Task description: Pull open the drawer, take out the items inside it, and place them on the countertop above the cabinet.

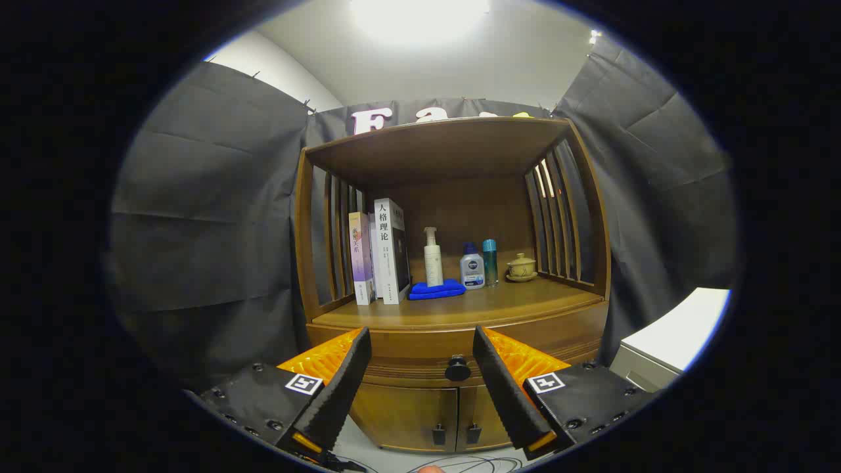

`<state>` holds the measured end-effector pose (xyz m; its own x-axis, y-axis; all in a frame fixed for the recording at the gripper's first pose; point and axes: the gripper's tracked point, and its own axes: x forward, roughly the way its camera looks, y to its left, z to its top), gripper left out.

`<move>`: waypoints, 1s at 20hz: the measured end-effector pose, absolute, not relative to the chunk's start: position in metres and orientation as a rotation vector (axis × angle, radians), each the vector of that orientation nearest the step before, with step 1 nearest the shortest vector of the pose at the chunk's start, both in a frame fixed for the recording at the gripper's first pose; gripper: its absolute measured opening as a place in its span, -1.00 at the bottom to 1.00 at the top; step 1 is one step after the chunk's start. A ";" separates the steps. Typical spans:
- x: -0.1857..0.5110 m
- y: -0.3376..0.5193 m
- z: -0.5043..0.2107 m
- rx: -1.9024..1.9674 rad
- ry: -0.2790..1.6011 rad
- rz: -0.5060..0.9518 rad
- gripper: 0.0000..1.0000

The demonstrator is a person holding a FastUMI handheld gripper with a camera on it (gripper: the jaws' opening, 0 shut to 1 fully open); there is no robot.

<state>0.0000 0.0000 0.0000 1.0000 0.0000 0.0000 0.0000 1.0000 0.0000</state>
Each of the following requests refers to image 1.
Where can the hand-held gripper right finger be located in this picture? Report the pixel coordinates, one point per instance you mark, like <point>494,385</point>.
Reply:
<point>506,394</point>

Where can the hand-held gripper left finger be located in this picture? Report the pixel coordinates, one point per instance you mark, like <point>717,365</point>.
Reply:
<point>341,387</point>

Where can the black drawer knob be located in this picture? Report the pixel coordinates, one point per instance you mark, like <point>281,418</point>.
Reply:
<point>458,368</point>

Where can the wooden drawer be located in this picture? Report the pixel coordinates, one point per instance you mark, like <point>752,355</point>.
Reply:
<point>420,341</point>

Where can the wooden cabinet door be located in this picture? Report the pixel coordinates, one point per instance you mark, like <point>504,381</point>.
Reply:
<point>401,414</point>
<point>479,410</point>

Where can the wooden countertop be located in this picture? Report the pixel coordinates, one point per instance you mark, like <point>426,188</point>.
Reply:
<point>499,299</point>

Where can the white side cabinet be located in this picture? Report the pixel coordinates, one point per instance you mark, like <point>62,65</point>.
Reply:
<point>677,328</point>

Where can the brown wooden cabinet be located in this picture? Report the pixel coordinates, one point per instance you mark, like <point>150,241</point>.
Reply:
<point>460,203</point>

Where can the blue folded cloth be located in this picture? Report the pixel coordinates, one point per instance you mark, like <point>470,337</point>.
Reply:
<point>437,290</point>

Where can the purple book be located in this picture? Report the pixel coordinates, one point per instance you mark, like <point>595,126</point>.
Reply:
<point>361,263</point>

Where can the yellow lidded teacup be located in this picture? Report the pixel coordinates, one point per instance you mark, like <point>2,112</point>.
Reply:
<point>522,267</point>

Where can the white bottle with blue cap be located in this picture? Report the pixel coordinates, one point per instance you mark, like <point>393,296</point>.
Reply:
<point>472,270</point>

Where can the teal bottle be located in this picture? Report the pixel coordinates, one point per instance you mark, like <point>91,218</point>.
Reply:
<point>490,263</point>

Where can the white book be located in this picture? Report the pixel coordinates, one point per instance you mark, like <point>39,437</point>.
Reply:
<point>387,263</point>

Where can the white pump bottle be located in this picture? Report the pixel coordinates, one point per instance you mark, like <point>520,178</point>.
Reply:
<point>433,263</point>

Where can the black backdrop cloth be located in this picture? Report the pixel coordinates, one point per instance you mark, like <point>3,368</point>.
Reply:
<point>210,217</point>

